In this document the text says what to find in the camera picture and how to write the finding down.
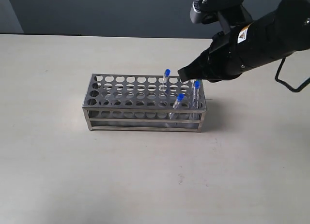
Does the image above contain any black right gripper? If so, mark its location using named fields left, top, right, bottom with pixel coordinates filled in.
left=178, top=22, right=257, bottom=83

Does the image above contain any blue capped tube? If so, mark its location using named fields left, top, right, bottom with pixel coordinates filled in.
left=159, top=69, right=171, bottom=91
left=191, top=80, right=200, bottom=110
left=169, top=94, right=184, bottom=119

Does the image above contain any black silver Piper robot arm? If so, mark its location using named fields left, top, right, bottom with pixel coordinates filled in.
left=178, top=0, right=310, bottom=83

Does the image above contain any stainless steel test tube rack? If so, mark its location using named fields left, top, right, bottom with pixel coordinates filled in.
left=82, top=74, right=207, bottom=132

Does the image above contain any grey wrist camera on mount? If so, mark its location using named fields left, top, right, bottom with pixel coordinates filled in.
left=190, top=0, right=252, bottom=26

